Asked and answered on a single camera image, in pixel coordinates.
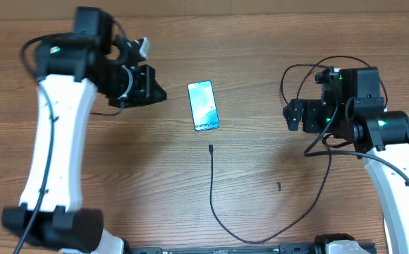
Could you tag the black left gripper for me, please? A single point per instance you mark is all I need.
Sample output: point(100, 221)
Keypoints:
point(149, 91)

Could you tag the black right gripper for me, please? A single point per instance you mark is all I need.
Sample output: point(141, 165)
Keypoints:
point(309, 111)

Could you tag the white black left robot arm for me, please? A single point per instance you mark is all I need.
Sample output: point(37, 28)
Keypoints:
point(71, 70)

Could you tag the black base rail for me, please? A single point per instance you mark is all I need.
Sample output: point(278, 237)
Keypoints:
point(283, 248)

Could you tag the Samsung Galaxy smartphone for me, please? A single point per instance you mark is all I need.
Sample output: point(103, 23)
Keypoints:
point(203, 106)

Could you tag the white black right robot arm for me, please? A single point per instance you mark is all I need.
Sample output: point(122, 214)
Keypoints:
point(352, 108)

